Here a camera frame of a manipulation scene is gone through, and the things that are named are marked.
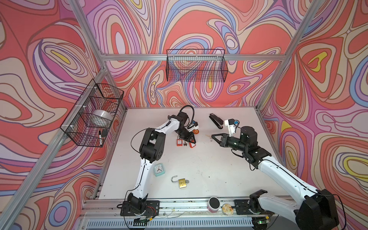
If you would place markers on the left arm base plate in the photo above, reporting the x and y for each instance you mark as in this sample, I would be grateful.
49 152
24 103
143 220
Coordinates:
149 209

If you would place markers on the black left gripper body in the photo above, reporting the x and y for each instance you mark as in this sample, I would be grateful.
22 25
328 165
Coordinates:
184 134

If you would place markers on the pink cylinder black top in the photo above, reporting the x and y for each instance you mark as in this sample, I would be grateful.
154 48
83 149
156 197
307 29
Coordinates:
213 204

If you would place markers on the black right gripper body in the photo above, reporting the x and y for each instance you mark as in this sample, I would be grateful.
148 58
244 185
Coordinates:
234 143

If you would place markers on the red small padlock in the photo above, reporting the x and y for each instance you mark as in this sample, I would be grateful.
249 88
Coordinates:
179 142

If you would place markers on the mint green alarm clock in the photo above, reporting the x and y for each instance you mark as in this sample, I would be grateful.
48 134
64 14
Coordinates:
159 169

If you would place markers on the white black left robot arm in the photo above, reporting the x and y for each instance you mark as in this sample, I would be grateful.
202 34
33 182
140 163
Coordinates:
151 150

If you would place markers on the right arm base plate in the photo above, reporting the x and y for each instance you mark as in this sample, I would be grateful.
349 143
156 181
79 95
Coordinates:
242 207

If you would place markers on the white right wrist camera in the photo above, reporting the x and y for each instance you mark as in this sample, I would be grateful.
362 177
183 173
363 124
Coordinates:
232 125

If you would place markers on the brass padlock shackle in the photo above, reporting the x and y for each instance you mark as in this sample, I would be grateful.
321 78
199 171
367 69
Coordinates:
182 183

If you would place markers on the black wire basket back wall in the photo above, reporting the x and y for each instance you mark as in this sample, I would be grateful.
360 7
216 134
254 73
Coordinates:
196 65

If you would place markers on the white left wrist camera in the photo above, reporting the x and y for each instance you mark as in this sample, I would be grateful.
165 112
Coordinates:
193 125

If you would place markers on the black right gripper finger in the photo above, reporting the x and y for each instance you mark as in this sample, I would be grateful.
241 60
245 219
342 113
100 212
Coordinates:
215 136
221 142

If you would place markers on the black wire basket left wall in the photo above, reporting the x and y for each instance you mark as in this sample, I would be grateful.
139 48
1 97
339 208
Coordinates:
81 126

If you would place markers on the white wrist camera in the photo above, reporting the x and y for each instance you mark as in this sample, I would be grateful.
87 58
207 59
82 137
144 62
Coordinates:
193 125
232 125

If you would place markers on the black stapler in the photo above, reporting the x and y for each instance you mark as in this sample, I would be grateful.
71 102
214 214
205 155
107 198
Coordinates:
216 120

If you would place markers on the black wire basket wall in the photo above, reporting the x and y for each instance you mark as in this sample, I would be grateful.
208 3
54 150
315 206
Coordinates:
81 126
196 65

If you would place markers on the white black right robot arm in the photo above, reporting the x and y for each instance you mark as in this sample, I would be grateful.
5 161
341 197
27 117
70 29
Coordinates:
312 209

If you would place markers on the round beige patterned ball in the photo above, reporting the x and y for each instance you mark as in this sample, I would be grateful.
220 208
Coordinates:
227 209

